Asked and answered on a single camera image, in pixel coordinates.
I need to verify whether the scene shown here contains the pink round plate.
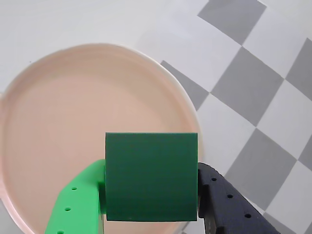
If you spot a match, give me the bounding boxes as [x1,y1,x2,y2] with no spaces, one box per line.
[0,43,204,234]

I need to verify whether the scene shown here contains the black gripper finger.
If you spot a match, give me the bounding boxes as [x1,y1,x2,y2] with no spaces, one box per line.
[196,162,281,234]

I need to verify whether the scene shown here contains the dark green cube dice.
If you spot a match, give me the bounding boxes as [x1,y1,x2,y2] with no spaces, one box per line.
[105,132,199,222]

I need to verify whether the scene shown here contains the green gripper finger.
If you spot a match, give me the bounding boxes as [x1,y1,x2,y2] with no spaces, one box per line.
[43,159,106,234]

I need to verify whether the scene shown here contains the grey white checkerboard mat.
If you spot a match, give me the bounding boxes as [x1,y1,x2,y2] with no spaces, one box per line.
[136,0,312,234]

